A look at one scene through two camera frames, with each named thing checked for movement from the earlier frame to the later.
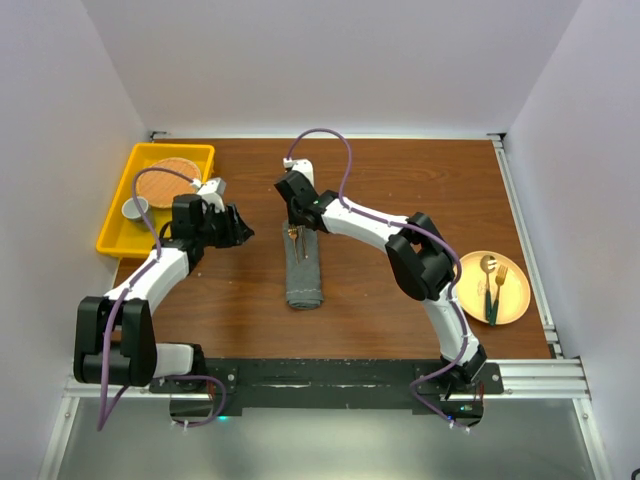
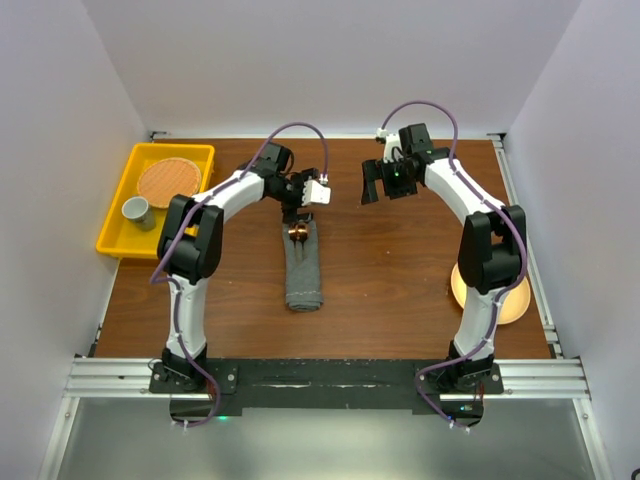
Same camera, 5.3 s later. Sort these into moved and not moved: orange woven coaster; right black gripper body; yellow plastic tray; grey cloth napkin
Moved: right black gripper body
Not moved: grey cloth napkin; yellow plastic tray; orange woven coaster
